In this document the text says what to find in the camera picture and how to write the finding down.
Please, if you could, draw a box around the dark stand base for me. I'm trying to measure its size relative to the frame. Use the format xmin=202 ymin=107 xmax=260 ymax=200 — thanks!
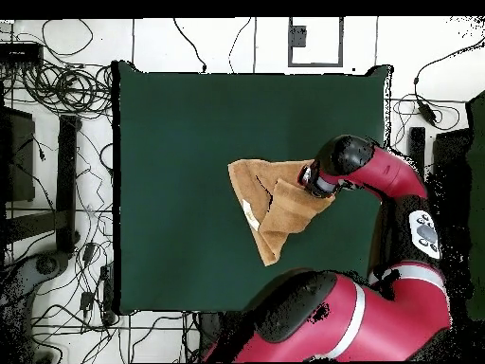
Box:
xmin=0 ymin=249 xmax=70 ymax=304

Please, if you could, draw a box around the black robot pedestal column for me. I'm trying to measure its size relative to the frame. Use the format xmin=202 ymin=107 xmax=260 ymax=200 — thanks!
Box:
xmin=198 ymin=312 xmax=238 ymax=361

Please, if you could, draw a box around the dark green draped cloth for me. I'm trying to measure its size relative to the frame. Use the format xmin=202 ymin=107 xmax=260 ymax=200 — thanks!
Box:
xmin=465 ymin=90 xmax=485 ymax=321

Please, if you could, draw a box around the thick black cable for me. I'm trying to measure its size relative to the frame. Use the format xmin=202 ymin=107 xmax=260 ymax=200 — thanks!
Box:
xmin=172 ymin=17 xmax=207 ymax=73

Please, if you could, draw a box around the dark grey square plate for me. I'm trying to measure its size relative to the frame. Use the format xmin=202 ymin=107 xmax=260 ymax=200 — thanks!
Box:
xmin=291 ymin=25 xmax=307 ymax=48

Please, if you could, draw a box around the black power adapter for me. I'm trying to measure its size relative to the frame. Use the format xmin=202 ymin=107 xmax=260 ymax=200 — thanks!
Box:
xmin=416 ymin=99 xmax=438 ymax=125

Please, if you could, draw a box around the large black box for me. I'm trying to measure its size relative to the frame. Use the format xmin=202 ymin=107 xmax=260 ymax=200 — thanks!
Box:
xmin=431 ymin=128 xmax=473 ymax=213
xmin=0 ymin=107 xmax=36 ymax=203

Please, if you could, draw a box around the flat black device box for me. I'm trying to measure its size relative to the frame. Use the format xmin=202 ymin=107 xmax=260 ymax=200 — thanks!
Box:
xmin=0 ymin=42 xmax=44 ymax=64

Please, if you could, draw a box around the long black bar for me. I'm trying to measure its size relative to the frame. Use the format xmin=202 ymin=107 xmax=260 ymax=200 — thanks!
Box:
xmin=407 ymin=126 xmax=426 ymax=172
xmin=55 ymin=114 xmax=81 ymax=254

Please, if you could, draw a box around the black cable coil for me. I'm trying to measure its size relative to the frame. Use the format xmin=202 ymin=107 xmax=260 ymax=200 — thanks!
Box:
xmin=22 ymin=62 xmax=115 ymax=115

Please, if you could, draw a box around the tan terry towel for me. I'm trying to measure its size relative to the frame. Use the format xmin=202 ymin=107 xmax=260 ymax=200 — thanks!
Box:
xmin=227 ymin=158 xmax=337 ymax=267

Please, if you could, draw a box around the thin black cable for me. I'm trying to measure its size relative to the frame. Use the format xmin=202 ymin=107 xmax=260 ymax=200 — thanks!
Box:
xmin=227 ymin=17 xmax=252 ymax=74

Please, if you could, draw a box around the dark green table cloth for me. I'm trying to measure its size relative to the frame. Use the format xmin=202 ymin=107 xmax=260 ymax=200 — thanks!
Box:
xmin=111 ymin=60 xmax=393 ymax=316

